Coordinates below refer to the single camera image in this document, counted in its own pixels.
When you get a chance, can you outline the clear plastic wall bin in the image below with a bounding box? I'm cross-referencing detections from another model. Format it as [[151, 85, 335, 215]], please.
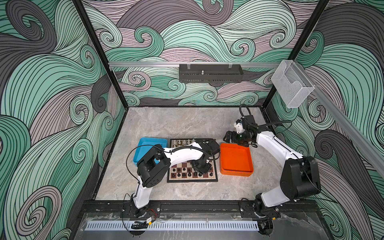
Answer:
[[271, 60, 315, 109]]

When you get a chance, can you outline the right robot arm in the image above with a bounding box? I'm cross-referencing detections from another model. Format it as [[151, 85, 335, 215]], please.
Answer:
[[223, 104, 321, 208]]

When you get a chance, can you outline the folding chess board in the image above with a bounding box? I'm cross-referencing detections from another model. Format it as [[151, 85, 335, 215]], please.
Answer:
[[167, 139, 220, 183]]

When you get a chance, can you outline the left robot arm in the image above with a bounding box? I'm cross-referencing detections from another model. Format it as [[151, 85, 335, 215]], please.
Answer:
[[133, 139, 220, 209]]

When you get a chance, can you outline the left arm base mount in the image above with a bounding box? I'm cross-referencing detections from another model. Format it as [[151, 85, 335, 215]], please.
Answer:
[[121, 200, 161, 219]]

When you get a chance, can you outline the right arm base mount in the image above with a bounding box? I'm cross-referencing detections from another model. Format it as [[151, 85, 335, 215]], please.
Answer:
[[239, 200, 281, 220]]

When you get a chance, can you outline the aluminium rail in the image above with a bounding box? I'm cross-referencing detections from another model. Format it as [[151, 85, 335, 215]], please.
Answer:
[[108, 61, 280, 69]]

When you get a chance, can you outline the white slotted cable duct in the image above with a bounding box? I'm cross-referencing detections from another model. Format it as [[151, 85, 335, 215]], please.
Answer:
[[85, 221, 259, 232]]

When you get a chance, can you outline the black perforated wall shelf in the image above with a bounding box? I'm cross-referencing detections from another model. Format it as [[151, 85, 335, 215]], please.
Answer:
[[179, 65, 244, 84]]

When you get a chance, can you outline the blue plastic tray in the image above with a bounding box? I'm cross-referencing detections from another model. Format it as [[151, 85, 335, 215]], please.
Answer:
[[133, 138, 168, 166]]

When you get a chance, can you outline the orange plastic tray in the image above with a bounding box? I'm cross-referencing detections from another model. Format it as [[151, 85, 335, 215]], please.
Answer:
[[220, 143, 254, 177]]

